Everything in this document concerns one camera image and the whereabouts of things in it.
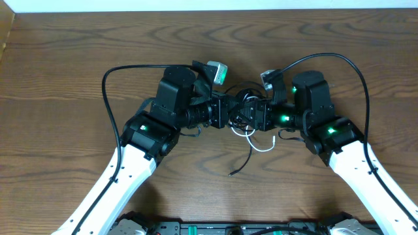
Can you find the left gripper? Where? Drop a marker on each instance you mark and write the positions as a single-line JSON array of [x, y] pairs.
[[219, 109]]

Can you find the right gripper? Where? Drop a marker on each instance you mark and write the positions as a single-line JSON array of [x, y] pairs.
[[262, 120]]

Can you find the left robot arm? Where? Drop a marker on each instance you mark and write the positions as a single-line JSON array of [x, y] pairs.
[[184, 98]]

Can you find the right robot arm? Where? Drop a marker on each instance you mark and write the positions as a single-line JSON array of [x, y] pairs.
[[340, 145]]

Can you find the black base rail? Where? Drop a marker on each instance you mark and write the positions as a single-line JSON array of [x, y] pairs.
[[343, 223]]

